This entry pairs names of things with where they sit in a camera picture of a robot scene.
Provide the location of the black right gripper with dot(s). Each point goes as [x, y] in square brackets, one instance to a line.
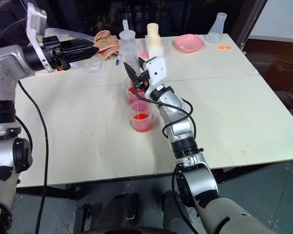
[142, 81]

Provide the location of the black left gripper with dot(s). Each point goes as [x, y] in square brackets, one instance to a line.
[51, 52]

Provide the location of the large clear plastic syringe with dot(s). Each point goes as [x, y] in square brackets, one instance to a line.
[128, 48]

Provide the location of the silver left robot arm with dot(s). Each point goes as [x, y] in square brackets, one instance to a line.
[5, 65]

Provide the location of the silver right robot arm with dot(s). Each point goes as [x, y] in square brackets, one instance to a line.
[193, 175]

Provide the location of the clear measuring cup red liquid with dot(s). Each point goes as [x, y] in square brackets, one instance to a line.
[141, 118]
[131, 95]

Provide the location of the small pink object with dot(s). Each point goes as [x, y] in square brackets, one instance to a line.
[142, 53]

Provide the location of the large clear plastic bag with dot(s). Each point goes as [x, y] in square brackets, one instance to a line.
[68, 34]

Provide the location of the blue capped marker pen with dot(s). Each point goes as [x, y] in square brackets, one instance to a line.
[118, 61]

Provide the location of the small clear plastic bag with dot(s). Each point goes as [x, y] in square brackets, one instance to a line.
[94, 65]

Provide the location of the white translucent plastic container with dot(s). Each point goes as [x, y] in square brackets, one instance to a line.
[157, 50]

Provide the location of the crumpled pink brown towel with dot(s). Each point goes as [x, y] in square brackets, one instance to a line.
[107, 44]

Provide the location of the cream plastic bottle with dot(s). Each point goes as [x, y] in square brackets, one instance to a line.
[153, 31]

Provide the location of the pink shallow bowl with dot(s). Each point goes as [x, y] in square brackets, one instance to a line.
[188, 43]

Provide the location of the clear conical flask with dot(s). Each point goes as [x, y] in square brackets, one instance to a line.
[216, 31]

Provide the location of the small orange plastic piece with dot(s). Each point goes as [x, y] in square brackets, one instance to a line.
[225, 47]

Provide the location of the black bag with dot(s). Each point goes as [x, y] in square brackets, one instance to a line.
[284, 73]

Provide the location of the dark rounded robot leg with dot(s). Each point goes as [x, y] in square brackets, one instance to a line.
[173, 212]

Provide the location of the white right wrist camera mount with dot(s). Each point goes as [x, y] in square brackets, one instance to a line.
[156, 70]

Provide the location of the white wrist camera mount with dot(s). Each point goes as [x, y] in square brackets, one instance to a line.
[156, 70]
[35, 26]

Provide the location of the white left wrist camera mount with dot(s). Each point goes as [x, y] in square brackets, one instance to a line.
[35, 26]

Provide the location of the black upright post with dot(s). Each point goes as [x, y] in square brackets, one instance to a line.
[243, 22]

